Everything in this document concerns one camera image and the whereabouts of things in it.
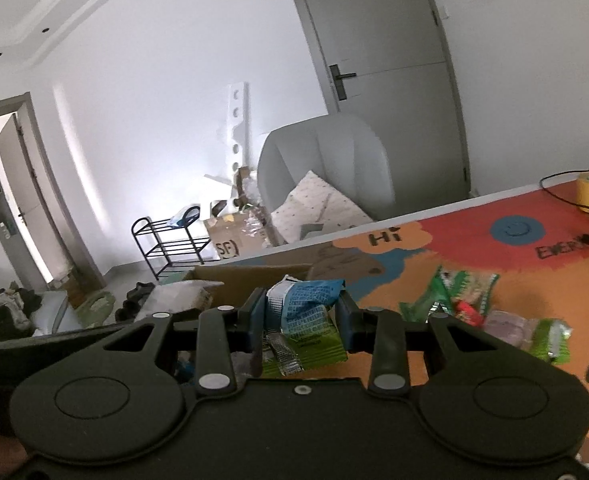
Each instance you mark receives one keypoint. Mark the black shoes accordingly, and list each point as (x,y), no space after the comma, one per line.
(134,295)

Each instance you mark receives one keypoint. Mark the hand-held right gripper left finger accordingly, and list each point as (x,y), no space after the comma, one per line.
(254,320)

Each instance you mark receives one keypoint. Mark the clear plastic wrap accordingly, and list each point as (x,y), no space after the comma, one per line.
(252,227)

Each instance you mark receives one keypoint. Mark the blue and green snack packet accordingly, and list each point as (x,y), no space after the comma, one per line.
(304,310)

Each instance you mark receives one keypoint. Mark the grey armchair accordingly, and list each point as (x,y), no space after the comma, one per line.
(324,150)

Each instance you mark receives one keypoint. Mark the white flat panel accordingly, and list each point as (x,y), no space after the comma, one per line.
(217,185)

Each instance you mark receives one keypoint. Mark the pale open door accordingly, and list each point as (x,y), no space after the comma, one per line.
(22,185)

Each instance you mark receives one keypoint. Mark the cardboard box with printed logo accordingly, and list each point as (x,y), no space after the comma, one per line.
(229,240)

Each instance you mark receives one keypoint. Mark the colourful cartoon table mat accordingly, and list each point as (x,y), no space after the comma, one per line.
(474,255)

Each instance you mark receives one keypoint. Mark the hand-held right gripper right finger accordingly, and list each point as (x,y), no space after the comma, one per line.
(347,320)

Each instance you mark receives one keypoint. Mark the green slippers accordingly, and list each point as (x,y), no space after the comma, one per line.
(94,307)

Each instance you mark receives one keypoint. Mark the black shoe rack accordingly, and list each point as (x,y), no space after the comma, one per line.
(174,244)

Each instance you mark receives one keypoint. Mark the red snack bar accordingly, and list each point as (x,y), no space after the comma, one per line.
(467,312)

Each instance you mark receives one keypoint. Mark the purple snack packet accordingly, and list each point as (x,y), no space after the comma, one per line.
(507,327)

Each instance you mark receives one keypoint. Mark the dotted white cushion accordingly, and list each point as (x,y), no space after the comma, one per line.
(314,200)

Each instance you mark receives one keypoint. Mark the green striped snack packet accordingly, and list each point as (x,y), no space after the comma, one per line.
(469,285)

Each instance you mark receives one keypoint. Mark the brown cardboard box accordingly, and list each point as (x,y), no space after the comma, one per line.
(244,272)

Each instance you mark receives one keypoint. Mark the grey door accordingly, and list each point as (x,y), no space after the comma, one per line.
(384,35)

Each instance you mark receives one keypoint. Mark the white board with round holes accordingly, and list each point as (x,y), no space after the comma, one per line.
(237,125)

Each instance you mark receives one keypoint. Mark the blue item on rack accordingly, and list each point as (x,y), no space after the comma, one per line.
(184,217)

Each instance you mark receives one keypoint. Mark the light green snack packet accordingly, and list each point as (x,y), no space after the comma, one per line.
(549,340)

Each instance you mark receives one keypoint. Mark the pile of clothes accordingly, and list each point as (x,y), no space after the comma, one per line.
(4,310)

